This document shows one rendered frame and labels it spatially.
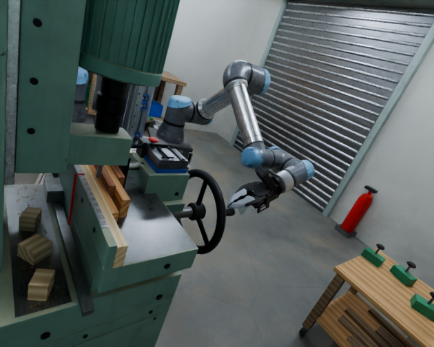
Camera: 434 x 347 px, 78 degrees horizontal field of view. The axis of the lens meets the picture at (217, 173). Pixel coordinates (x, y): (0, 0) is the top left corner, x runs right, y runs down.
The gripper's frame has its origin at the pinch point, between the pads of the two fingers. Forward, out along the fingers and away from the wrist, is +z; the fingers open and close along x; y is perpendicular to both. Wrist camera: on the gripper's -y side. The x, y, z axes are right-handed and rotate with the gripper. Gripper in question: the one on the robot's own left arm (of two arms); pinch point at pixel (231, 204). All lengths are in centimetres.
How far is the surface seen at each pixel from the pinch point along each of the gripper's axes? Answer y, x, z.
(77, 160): -32.7, 3.8, 34.8
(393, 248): 190, -7, -195
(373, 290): 72, -35, -61
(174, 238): -14.8, -12.3, 23.1
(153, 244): -17.4, -12.9, 27.8
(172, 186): -11.9, 6.6, 15.7
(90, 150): -33.8, 4.0, 31.6
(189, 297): 93, 22, 18
